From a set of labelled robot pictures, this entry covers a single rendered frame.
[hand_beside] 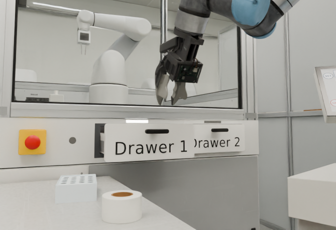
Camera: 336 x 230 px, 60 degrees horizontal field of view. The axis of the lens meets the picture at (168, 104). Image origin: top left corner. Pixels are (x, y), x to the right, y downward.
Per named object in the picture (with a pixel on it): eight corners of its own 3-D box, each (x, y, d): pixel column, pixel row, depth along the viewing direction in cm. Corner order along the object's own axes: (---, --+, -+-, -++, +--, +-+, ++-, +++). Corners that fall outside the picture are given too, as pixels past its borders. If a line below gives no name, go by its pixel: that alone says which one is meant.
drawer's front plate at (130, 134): (194, 157, 94) (194, 123, 95) (105, 162, 81) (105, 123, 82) (191, 157, 95) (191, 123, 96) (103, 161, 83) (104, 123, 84)
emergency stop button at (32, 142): (40, 149, 81) (40, 134, 81) (24, 149, 79) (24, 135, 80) (40, 148, 84) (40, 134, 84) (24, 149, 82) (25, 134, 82)
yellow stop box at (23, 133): (46, 154, 84) (46, 129, 84) (17, 155, 81) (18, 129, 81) (45, 152, 88) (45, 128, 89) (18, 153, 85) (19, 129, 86)
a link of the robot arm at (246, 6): (280, 3, 63) (237, -10, 69) (266, -19, 54) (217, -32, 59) (262, 37, 64) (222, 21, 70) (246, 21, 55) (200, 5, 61)
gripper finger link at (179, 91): (178, 113, 77) (182, 82, 73) (169, 102, 82) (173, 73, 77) (188, 112, 79) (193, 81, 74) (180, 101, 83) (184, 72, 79)
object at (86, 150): (259, 154, 124) (258, 120, 125) (-25, 169, 80) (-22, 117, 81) (165, 142, 210) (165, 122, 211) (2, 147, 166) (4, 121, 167)
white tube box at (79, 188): (96, 201, 62) (97, 183, 63) (54, 203, 60) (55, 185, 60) (95, 188, 74) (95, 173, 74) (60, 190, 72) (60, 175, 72)
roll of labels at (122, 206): (138, 224, 47) (138, 199, 48) (96, 223, 48) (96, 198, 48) (144, 212, 54) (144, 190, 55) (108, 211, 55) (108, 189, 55)
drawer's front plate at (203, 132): (245, 150, 119) (244, 123, 120) (182, 153, 106) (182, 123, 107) (242, 150, 120) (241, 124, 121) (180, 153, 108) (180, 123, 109)
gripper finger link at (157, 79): (152, 86, 75) (164, 55, 72) (150, 84, 77) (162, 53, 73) (167, 90, 78) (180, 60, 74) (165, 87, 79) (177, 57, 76)
